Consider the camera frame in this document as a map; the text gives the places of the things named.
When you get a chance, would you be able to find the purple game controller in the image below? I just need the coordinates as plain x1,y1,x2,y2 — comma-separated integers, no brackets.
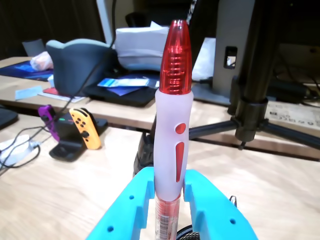
37,104,61,142

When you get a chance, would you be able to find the clear bag with orange contents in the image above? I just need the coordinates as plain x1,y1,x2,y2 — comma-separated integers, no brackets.
29,50,55,71

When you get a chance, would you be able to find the grey box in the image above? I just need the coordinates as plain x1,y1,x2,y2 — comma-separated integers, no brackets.
21,38,46,58

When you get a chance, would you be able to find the black controller charging dock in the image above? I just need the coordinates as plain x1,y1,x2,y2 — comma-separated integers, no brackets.
49,117,109,163

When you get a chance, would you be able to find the orange game controller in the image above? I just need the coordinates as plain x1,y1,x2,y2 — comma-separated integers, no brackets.
69,107,102,150

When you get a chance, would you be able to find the black power brick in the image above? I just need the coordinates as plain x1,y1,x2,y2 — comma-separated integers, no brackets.
266,79,312,105

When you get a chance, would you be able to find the red retractable pen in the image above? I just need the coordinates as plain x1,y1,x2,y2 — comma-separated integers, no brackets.
153,19,195,240

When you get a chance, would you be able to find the blue white packet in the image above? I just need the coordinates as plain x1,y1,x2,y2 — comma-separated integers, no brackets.
96,77,161,97

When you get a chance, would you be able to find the silver monitor stand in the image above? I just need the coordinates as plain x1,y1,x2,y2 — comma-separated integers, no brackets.
192,0,256,106

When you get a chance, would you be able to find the printed cardboard box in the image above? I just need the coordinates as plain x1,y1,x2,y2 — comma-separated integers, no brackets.
264,101,320,129

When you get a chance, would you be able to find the black rounded device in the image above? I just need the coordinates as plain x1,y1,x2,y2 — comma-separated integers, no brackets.
0,104,20,131

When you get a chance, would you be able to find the black flat tray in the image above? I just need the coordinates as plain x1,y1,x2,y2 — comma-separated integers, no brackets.
83,72,159,108

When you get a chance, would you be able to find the pale blue paper sheet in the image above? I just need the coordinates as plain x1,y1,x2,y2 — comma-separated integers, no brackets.
14,85,43,101

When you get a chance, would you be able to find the white power adapter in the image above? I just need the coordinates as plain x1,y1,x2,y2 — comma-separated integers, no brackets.
0,134,41,167

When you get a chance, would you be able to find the blue printed mat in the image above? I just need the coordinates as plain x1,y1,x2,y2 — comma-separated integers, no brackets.
0,59,55,82

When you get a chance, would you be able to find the thin black hanging cable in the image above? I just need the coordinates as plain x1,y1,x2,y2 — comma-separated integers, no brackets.
44,0,118,131

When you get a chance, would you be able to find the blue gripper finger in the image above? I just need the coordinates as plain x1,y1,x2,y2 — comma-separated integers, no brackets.
84,167,156,240
183,169,259,240

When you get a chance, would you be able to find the red book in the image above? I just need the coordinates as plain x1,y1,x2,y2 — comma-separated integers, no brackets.
37,86,86,104

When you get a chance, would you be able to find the black camera tripod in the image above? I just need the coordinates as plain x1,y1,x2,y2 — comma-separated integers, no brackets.
133,0,320,176

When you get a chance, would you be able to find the black office chair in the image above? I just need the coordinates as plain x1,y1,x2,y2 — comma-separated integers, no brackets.
124,11,148,28

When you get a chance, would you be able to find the black mesh pen holder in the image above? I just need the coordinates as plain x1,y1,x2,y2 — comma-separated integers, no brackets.
176,224,201,240

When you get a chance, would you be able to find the white paper stack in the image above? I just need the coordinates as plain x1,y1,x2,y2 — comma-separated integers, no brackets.
114,21,171,74

